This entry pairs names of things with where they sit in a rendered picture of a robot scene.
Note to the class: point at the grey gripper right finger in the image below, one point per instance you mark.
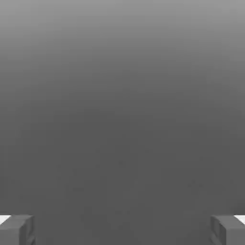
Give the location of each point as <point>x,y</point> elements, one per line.
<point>229,229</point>

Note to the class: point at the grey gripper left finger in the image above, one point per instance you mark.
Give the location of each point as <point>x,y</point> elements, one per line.
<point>15,229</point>

